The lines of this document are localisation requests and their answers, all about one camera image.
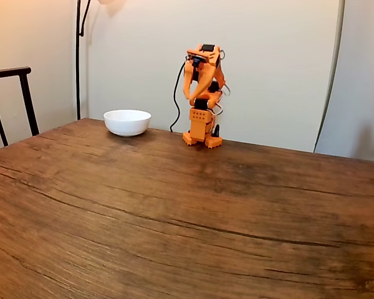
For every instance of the black floor lamp pole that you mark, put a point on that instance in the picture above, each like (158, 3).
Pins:
(78, 62)

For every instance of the white bowl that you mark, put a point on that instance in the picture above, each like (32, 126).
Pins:
(127, 123)

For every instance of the black wooden chair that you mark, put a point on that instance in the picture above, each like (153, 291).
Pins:
(25, 90)

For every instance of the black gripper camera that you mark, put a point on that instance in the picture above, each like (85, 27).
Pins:
(199, 61)

